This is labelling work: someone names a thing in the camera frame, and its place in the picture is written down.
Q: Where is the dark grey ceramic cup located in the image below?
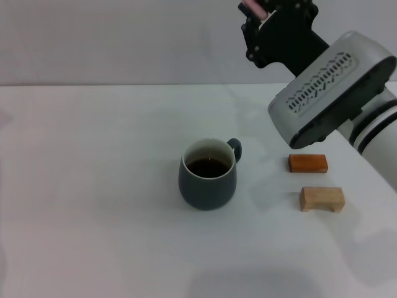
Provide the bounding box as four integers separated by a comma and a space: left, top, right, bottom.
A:
177, 137, 243, 212

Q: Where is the reddish brown wooden block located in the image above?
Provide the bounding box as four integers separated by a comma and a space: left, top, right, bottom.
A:
287, 153, 329, 174

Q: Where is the silver vented right camera box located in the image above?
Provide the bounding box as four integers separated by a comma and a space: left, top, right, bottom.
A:
267, 30, 397, 150

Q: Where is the light wooden arch block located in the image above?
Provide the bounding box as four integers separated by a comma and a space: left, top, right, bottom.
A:
299, 186, 346, 214

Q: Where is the pink handled metal spoon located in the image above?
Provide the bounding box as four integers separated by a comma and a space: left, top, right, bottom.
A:
242, 0, 268, 19

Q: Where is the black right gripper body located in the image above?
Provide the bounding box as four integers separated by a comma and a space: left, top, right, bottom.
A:
254, 0, 329, 76

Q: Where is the dark coffee liquid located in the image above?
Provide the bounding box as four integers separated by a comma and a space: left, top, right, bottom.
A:
185, 158, 231, 179

